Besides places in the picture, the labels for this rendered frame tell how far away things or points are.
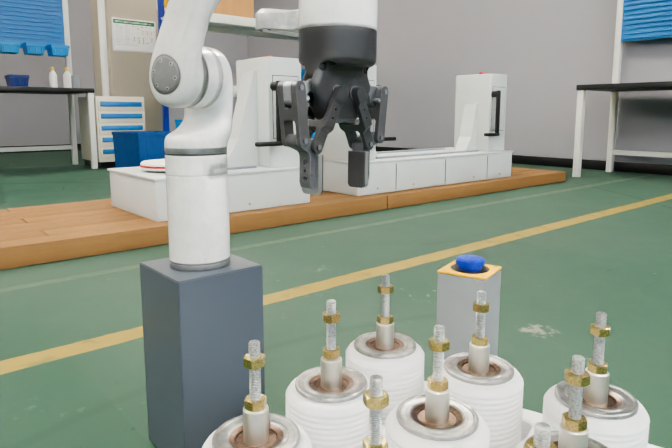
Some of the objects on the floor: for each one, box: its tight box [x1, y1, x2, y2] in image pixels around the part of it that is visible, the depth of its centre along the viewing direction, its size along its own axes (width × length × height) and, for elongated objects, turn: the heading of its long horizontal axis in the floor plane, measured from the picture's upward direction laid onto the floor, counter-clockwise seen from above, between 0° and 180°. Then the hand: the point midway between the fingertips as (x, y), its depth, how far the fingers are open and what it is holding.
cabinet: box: [78, 96, 145, 168], centre depth 571 cm, size 57×47×69 cm
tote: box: [111, 131, 173, 168], centre depth 489 cm, size 50×41×37 cm
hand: (336, 177), depth 56 cm, fingers open, 6 cm apart
